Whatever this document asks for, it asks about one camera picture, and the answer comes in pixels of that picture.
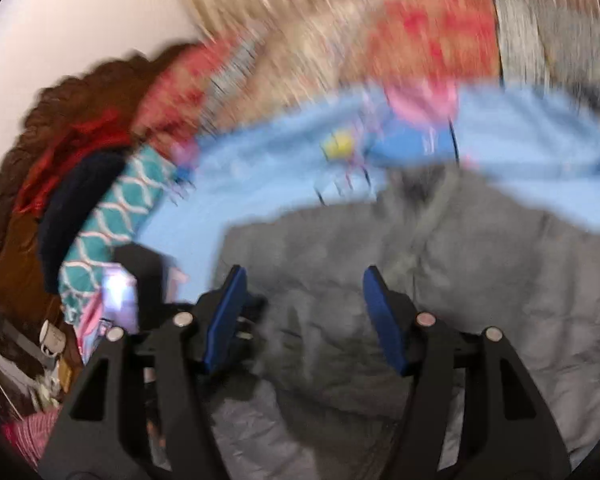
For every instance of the carved wooden headboard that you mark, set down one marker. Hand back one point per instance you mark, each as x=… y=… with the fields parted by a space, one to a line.
x=74 y=109

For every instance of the red cloth on headboard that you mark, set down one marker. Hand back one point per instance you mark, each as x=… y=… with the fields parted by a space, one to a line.
x=109 y=131

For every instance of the grey puffer jacket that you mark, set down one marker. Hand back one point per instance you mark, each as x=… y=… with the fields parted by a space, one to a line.
x=321 y=401

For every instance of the pink striped left sleeve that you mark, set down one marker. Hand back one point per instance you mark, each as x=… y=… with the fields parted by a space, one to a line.
x=29 y=436

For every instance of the dark navy cloth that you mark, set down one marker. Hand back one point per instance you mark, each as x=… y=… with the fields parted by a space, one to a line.
x=77 y=194

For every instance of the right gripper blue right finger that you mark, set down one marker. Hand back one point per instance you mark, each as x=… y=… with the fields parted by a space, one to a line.
x=390 y=335

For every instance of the blue Peppa Pig bedsheet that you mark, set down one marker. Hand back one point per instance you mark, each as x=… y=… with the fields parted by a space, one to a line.
x=535 y=143

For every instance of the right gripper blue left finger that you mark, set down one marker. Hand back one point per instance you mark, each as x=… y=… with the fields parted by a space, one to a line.
x=227 y=310

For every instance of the teal wave-pattern pillow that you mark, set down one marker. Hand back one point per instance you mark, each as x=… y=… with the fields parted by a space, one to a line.
x=114 y=221

